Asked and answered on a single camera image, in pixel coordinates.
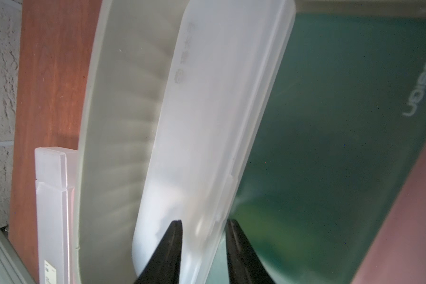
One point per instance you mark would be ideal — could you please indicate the clear pencil case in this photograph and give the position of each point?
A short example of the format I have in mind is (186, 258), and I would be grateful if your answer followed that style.
(225, 61)

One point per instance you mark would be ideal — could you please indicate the grey plastic storage tray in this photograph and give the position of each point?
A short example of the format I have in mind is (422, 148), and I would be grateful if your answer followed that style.
(129, 69)

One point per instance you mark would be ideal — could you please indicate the clear rectangular case far left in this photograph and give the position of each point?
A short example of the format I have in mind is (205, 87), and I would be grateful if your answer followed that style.
(55, 181)

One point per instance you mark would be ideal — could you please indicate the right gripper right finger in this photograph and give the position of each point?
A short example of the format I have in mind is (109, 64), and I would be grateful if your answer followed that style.
(244, 266)

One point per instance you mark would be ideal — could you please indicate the pink pencil case with label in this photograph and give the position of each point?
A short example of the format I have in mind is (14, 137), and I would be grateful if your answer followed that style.
(398, 254)

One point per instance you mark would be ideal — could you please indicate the aluminium mounting rail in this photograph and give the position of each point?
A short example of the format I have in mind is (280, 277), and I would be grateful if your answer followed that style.
(12, 269)

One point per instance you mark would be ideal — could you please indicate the dark green case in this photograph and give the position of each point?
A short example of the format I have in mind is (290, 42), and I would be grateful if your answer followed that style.
(342, 129)

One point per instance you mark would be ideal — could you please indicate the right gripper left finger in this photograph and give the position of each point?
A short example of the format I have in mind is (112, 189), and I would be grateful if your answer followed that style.
(165, 264)

